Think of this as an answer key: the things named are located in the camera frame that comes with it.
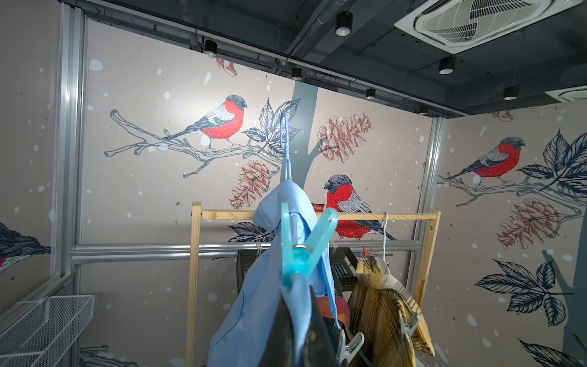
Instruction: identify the white clothespin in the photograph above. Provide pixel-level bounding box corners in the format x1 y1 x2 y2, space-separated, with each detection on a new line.
336 330 365 367

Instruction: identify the light blue long-sleeve shirt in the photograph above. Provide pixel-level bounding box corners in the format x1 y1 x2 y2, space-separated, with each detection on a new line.
206 180 335 366

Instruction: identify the dark red plaid shirt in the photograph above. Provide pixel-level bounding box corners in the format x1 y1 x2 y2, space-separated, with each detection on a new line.
316 293 352 340

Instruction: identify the ceiling air conditioner vent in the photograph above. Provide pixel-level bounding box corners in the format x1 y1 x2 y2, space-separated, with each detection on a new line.
394 0 582 55

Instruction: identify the red clothespin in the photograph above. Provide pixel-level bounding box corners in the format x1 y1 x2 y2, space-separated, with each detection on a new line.
363 246 374 257

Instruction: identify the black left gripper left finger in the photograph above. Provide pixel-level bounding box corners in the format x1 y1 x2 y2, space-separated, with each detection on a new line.
258 298 296 367

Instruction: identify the yellow plaid flannel shirt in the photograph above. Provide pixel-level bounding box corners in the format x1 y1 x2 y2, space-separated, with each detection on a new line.
349 255 435 366

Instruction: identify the white wire hanger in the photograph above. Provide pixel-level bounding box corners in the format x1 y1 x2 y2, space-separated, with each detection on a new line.
280 113 292 180

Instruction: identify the black wall basket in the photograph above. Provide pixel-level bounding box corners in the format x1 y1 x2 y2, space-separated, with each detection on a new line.
236 247 358 297

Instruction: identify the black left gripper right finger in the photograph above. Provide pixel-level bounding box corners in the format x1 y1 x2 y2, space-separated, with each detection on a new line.
300 287 339 367

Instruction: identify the white wire mesh basket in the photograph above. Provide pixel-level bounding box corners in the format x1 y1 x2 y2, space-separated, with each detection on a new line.
1 295 95 366

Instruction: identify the wooden clothes rack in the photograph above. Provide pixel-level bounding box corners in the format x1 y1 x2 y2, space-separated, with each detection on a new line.
185 201 442 367

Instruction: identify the teal clothespin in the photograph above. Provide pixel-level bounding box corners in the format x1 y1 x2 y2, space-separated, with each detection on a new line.
281 203 338 287

